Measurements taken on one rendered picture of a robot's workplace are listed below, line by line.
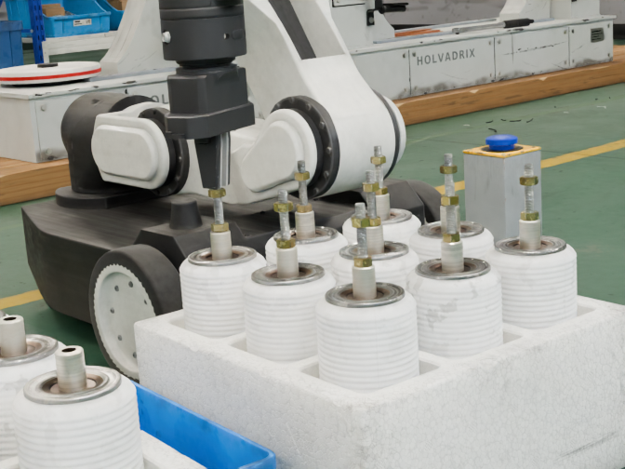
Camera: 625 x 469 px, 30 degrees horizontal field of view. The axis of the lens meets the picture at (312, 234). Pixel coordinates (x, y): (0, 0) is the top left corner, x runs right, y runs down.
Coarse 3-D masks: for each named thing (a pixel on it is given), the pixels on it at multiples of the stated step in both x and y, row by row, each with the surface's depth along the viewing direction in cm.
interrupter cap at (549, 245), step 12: (504, 240) 126; (516, 240) 126; (540, 240) 126; (552, 240) 125; (564, 240) 124; (504, 252) 122; (516, 252) 121; (528, 252) 120; (540, 252) 120; (552, 252) 121
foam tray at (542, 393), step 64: (576, 320) 121; (192, 384) 123; (256, 384) 113; (320, 384) 108; (448, 384) 108; (512, 384) 114; (576, 384) 120; (320, 448) 107; (384, 448) 104; (448, 448) 109; (512, 448) 115; (576, 448) 121
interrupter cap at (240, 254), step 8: (208, 248) 131; (232, 248) 130; (240, 248) 130; (248, 248) 130; (192, 256) 128; (200, 256) 128; (208, 256) 129; (240, 256) 127; (248, 256) 126; (256, 256) 128; (200, 264) 125; (208, 264) 125; (216, 264) 124; (224, 264) 124; (232, 264) 125
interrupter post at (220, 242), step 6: (210, 234) 127; (216, 234) 126; (222, 234) 126; (228, 234) 127; (216, 240) 127; (222, 240) 127; (228, 240) 127; (216, 246) 127; (222, 246) 127; (228, 246) 127; (216, 252) 127; (222, 252) 127; (228, 252) 127; (216, 258) 127; (222, 258) 127; (228, 258) 127
